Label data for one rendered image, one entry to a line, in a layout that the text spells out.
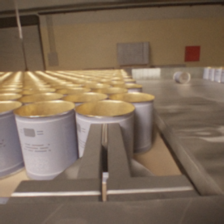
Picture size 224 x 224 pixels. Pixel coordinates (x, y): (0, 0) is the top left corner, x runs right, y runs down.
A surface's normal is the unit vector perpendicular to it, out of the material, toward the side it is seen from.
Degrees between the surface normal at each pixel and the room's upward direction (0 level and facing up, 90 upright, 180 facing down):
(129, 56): 92
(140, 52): 91
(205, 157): 0
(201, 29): 90
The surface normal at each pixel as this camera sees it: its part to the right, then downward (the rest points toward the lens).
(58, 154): 0.58, 0.22
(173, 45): -0.04, 0.29
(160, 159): 0.00, -0.96
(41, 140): 0.18, 0.28
